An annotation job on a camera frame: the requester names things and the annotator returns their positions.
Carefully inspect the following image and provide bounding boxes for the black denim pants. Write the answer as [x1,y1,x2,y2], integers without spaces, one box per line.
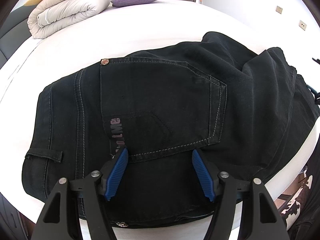
[22,32,319,228]

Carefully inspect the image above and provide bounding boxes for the grey upholstered headboard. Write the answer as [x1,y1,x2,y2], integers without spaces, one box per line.
[0,6,35,68]

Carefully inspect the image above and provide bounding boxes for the folded beige duvet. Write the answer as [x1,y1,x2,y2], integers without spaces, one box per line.
[27,0,111,39]

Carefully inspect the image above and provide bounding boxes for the beige wall socket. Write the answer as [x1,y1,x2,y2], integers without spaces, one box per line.
[276,6,283,14]
[299,21,306,30]

